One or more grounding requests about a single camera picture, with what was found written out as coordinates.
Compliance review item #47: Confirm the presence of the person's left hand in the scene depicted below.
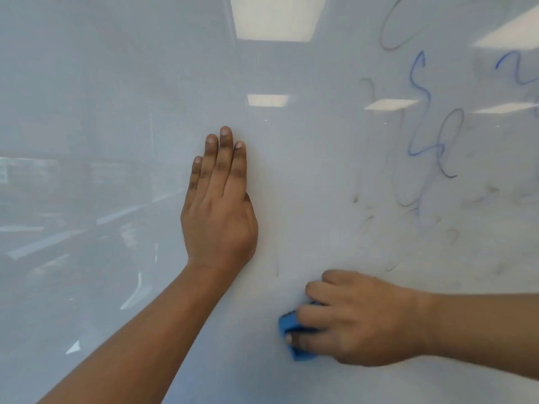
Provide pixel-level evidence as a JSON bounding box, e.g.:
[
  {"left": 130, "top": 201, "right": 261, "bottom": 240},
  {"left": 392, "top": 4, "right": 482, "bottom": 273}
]
[{"left": 181, "top": 126, "right": 259, "bottom": 276}]

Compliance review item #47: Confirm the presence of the person's right hand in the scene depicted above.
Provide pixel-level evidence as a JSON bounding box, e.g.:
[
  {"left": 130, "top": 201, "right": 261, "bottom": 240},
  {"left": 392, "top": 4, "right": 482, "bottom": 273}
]
[{"left": 286, "top": 269, "right": 430, "bottom": 368}]

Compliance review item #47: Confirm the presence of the blue whiteboard eraser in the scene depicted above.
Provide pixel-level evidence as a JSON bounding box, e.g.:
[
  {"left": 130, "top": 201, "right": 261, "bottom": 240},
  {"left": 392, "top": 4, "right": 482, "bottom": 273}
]
[{"left": 278, "top": 302, "right": 324, "bottom": 362}]

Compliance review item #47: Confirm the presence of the person's right forearm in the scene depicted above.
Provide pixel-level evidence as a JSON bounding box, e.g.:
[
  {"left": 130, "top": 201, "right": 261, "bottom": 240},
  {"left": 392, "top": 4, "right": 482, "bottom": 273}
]
[{"left": 424, "top": 290, "right": 539, "bottom": 382}]

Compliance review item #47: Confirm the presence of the person's left forearm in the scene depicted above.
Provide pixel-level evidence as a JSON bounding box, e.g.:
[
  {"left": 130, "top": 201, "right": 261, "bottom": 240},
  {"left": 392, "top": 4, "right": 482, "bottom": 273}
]
[{"left": 38, "top": 264, "right": 246, "bottom": 404}]

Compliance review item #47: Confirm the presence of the white glossy whiteboard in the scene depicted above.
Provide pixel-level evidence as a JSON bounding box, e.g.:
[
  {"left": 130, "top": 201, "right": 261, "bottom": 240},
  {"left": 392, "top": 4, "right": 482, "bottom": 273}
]
[{"left": 0, "top": 0, "right": 539, "bottom": 404}]

